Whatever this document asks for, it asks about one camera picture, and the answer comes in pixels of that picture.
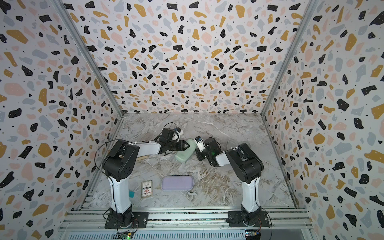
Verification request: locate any lilac zippered umbrella sleeve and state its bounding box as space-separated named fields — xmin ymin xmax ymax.
xmin=161 ymin=176 xmax=194 ymax=191

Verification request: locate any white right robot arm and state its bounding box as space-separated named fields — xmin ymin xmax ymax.
xmin=194 ymin=136 xmax=264 ymax=215

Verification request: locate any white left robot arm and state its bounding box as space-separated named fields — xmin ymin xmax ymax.
xmin=102 ymin=128 xmax=191 ymax=215

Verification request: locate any wooden chessboard box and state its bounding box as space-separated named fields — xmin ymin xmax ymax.
xmin=137 ymin=155 xmax=149 ymax=161

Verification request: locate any playing card box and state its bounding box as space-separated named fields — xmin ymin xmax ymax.
xmin=141 ymin=180 xmax=153 ymax=199

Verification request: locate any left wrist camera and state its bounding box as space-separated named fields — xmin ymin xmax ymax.
xmin=172 ymin=128 xmax=183 ymax=141

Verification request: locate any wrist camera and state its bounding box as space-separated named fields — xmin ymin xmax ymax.
xmin=195 ymin=136 xmax=206 ymax=152
xmin=172 ymin=128 xmax=183 ymax=141

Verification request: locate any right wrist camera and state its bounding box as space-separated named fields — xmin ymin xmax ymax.
xmin=195 ymin=136 xmax=206 ymax=152

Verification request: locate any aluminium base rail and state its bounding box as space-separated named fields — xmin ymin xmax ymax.
xmin=56 ymin=201 xmax=317 ymax=240

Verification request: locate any aluminium corner post left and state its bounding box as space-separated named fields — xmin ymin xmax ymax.
xmin=52 ymin=1 xmax=124 ymax=119

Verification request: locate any aluminium corner post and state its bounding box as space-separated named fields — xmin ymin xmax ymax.
xmin=52 ymin=1 xmax=124 ymax=119
xmin=261 ymin=0 xmax=319 ymax=117

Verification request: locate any aluminium corner post right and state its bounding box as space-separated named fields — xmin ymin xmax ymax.
xmin=261 ymin=0 xmax=319 ymax=117

